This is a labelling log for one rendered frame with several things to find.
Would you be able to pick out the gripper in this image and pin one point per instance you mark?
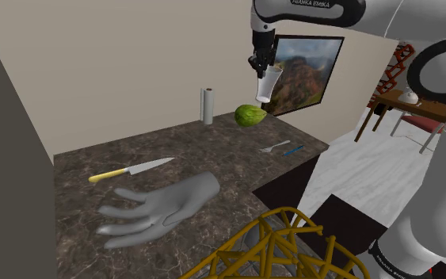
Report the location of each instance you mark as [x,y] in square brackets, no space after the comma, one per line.
[263,48]

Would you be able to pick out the white cup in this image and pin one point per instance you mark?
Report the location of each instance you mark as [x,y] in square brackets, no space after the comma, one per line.
[266,85]

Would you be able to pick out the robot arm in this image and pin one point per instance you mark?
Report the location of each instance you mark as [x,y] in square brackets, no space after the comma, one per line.
[431,216]

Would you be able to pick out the green fruit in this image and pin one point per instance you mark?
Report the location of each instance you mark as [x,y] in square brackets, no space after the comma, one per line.
[249,115]

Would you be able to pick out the white paper towel roll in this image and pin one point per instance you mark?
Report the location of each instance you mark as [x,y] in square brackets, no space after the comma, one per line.
[207,106]

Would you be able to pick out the silver fork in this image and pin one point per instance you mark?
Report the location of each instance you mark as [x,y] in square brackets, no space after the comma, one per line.
[274,146]

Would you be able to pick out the blue pen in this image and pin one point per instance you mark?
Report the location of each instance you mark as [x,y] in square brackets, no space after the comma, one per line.
[293,150]

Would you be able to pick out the brown wooden table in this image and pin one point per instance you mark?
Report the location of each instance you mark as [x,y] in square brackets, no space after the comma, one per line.
[419,108]

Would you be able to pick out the red-seated chair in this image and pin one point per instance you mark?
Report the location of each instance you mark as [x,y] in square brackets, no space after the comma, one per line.
[419,125]

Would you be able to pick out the grey hand model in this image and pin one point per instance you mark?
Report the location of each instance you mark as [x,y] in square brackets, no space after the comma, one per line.
[164,208]

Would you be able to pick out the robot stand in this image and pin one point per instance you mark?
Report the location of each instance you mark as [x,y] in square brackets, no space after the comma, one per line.
[346,228]

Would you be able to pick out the landscape wall picture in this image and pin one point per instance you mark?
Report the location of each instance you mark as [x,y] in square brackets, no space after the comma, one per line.
[303,77]

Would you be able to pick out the red wall shelf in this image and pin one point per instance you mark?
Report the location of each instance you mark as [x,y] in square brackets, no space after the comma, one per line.
[392,73]

